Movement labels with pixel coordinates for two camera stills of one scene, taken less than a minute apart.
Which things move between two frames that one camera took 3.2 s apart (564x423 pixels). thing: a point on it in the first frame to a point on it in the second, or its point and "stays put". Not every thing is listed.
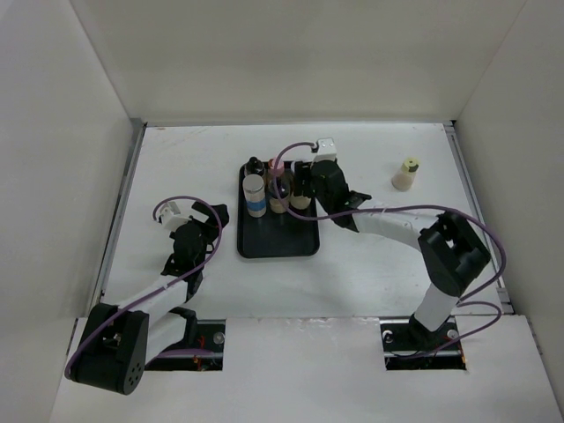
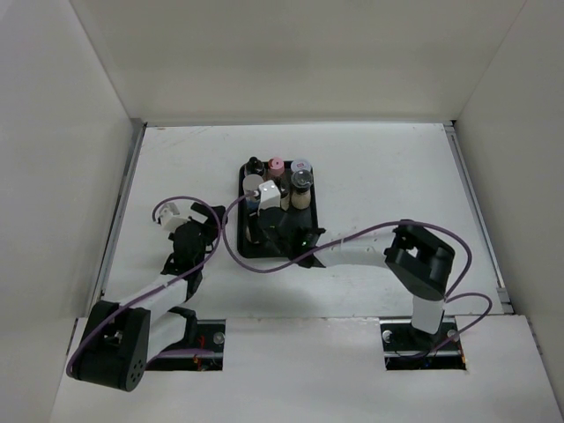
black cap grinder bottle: x=300 y=198 stays put
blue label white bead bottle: x=254 y=191 stays put
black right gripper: x=303 y=173 to x=263 y=236
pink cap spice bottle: x=271 y=163 stays put
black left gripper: x=212 y=219 stays put
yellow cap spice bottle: x=403 y=180 to x=253 y=228
